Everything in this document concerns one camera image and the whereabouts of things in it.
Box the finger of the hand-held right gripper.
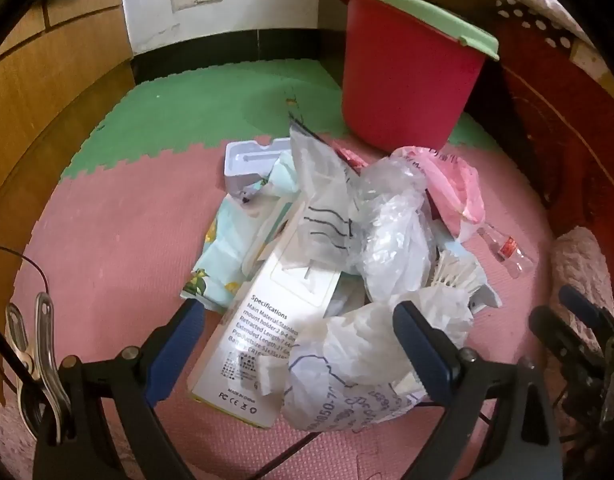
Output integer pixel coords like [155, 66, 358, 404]
[529, 305, 608, 381]
[559, 285, 614, 341]

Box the pink plastic packet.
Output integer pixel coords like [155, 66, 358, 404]
[392, 145, 488, 236]

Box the white plastic tray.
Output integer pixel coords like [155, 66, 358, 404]
[224, 139, 293, 198]

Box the metal spring clip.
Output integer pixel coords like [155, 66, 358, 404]
[599, 335, 614, 428]
[4, 292, 73, 443]

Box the floral pale blue packet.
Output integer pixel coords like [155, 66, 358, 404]
[179, 152, 308, 313]

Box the white feather shuttlecock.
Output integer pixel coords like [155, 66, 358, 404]
[429, 252, 482, 296]

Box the small clear plastic bottle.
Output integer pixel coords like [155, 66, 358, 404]
[477, 225, 535, 278]

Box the white printed plastic bag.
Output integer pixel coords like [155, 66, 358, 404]
[279, 287, 475, 433]

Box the white printed cardboard box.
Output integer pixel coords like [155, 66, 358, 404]
[187, 200, 343, 428]

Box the black cable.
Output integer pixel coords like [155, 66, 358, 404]
[0, 305, 38, 411]

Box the thin black wire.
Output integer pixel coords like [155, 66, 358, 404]
[0, 246, 52, 293]

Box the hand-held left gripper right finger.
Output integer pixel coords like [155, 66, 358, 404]
[394, 300, 562, 480]

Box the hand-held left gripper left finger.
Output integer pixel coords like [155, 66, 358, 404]
[34, 299, 205, 480]

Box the red blanket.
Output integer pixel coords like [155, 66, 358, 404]
[467, 0, 614, 261]

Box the pink foam mat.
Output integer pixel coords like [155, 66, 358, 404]
[0, 130, 568, 480]

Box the red bucket with green rim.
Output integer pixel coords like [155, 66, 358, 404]
[338, 0, 501, 153]

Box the polka dot cloth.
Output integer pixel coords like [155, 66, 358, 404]
[494, 0, 588, 61]

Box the clear bag with black lines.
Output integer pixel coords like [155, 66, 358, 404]
[287, 112, 368, 276]

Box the fluffy rug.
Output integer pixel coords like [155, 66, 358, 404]
[549, 226, 614, 321]

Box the crumpled clear plastic bag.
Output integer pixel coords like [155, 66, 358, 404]
[347, 155, 438, 303]

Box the green foam mat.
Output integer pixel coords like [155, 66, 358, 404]
[60, 57, 502, 186]

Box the pink dotted wrapper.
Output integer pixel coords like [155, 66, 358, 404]
[332, 140, 370, 173]

